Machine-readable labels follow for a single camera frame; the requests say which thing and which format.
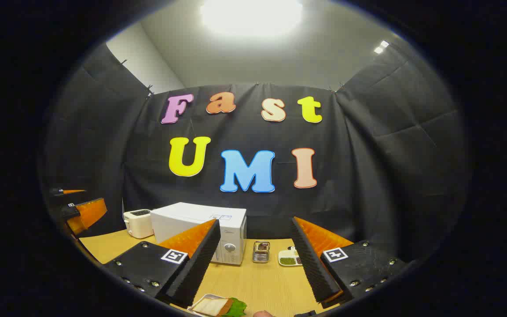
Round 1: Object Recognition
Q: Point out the white toaster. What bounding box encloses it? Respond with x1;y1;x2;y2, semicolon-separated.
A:
123;209;154;239

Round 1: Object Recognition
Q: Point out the metal wire utensil holder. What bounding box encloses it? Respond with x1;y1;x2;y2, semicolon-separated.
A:
252;240;271;264

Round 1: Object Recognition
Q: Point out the white rectangular plate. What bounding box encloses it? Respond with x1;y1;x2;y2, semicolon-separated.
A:
187;294;232;317

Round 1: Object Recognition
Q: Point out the large ceiling light panel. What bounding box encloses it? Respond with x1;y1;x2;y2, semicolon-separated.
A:
200;0;303;38

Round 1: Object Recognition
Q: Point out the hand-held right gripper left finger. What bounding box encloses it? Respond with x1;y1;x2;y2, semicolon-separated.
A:
102;219;221;309

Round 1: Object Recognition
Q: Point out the white microwave oven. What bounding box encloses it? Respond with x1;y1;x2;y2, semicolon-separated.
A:
150;202;247;266

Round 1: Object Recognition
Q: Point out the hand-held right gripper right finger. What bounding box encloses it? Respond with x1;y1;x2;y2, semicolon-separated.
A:
290;216;408;304

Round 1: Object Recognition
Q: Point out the lettuce sandwich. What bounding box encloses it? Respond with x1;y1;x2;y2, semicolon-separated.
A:
192;297;247;317

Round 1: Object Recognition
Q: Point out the white divided dish with beans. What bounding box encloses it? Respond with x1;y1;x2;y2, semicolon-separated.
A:
278;247;303;267

